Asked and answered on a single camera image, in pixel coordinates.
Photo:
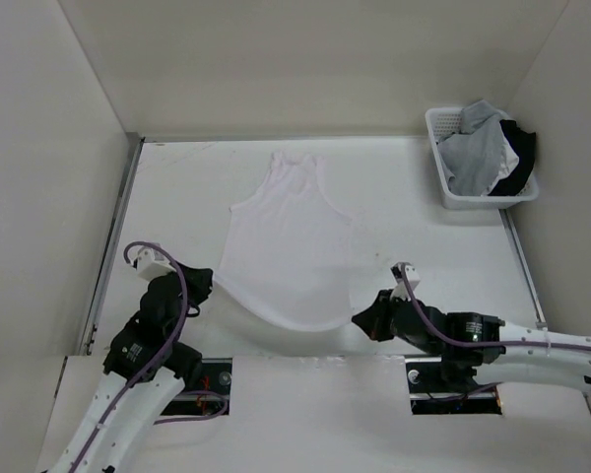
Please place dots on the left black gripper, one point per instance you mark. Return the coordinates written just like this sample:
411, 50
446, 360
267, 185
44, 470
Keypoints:
201, 280

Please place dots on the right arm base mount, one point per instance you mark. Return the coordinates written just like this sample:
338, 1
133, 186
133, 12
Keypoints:
436, 389

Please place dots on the white plastic laundry basket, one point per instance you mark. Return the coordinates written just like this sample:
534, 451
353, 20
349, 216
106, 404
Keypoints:
441, 123

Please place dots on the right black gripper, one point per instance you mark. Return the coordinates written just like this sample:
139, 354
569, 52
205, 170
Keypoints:
372, 318

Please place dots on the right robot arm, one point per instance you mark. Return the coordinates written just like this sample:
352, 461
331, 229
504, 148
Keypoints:
469, 350

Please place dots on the black tank top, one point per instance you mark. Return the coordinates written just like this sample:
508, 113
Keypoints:
524, 145

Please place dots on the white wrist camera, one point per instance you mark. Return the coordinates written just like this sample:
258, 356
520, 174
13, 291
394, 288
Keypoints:
407, 279
151, 264

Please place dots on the pale pink tank top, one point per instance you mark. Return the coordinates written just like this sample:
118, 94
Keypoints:
287, 257

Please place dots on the left metal table rail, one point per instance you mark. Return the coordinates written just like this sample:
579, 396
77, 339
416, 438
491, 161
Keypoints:
90, 325

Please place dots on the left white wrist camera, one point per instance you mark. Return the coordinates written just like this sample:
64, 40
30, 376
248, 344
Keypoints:
151, 264

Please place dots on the grey tank top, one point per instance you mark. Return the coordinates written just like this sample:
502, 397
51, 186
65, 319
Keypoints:
472, 156

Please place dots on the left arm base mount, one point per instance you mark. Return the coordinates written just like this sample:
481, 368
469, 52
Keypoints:
207, 394

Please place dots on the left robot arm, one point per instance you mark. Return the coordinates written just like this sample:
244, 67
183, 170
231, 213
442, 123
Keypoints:
145, 368

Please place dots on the right metal table rail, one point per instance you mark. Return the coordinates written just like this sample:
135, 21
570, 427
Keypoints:
523, 267

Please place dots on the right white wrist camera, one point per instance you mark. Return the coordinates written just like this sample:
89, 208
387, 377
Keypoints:
407, 279

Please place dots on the white tank top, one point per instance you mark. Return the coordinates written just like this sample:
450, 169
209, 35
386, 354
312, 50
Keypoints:
509, 162

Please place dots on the metal table rail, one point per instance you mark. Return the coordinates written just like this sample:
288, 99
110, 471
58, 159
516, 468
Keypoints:
90, 325
523, 267

